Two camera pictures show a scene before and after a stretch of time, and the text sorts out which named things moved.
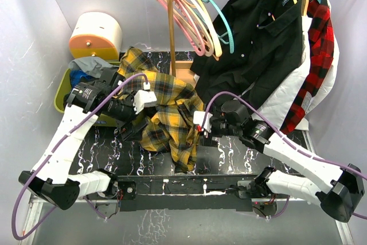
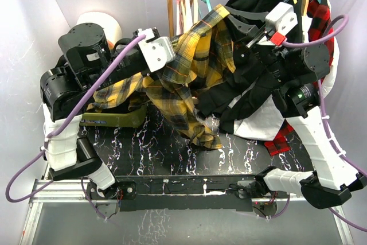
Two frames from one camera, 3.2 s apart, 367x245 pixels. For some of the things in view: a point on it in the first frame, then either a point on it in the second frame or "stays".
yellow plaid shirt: [174, 126] to [203, 56]
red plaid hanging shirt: [321, 39] stays
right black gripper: [214, 119] to [249, 29]
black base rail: [208, 193] stays
